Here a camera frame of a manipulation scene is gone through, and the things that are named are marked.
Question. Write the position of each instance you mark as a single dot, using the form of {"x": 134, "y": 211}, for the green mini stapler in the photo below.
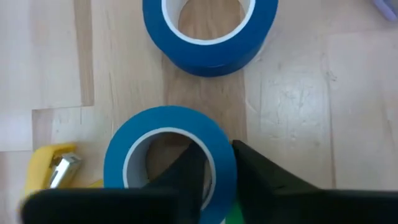
{"x": 234, "y": 216}

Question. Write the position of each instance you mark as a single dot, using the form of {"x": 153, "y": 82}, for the light blue tape roll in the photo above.
{"x": 174, "y": 116}

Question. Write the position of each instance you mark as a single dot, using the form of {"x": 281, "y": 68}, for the purple staple remover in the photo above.
{"x": 388, "y": 9}

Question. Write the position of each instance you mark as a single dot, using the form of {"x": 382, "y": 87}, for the yellow mini stapler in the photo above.
{"x": 40, "y": 165}

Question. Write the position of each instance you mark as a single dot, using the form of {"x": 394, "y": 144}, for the dark blue tape roll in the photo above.
{"x": 211, "y": 60}

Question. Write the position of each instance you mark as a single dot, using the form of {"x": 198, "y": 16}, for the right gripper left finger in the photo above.
{"x": 124, "y": 207}

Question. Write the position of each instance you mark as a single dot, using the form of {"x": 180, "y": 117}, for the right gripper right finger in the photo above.
{"x": 295, "y": 205}

